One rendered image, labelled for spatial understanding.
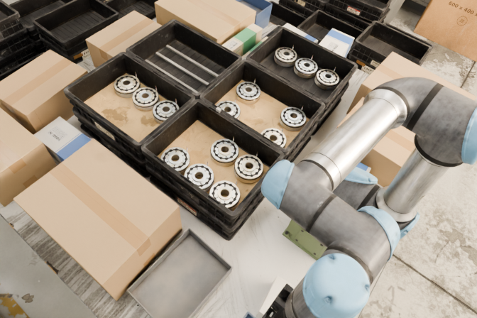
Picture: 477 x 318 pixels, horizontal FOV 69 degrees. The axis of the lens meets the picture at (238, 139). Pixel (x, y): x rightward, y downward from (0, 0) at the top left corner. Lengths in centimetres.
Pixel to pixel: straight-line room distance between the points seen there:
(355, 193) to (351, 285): 67
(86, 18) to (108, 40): 83
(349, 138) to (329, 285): 29
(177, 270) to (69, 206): 40
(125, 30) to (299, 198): 138
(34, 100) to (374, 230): 131
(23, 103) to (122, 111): 36
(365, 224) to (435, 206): 200
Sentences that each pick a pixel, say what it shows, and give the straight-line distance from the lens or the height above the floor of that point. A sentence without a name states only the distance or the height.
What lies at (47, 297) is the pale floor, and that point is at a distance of 210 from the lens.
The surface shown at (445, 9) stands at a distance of 372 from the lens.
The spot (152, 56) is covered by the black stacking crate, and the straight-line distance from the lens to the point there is 166.
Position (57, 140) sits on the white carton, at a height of 79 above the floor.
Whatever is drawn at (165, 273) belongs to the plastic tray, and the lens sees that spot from 125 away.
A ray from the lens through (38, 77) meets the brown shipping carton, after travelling 163.
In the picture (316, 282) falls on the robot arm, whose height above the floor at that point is 147.
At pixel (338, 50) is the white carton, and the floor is 88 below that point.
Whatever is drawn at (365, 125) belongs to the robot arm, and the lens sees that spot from 70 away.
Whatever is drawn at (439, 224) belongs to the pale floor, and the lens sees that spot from 250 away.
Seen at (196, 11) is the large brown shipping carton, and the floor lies 90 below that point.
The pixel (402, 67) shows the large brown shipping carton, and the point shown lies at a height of 90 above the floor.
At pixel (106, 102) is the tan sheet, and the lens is 149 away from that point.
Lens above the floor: 191
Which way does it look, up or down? 54 degrees down
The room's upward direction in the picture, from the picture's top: 8 degrees clockwise
